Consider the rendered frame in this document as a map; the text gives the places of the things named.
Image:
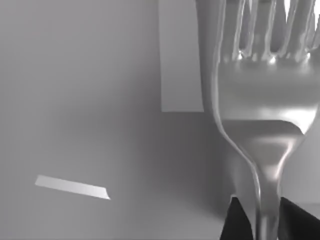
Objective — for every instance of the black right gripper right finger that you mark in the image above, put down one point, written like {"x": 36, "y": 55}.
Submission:
{"x": 297, "y": 222}

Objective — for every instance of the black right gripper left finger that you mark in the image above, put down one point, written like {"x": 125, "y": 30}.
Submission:
{"x": 236, "y": 222}

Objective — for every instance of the silver metal fork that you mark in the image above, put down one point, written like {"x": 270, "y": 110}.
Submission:
{"x": 265, "y": 95}

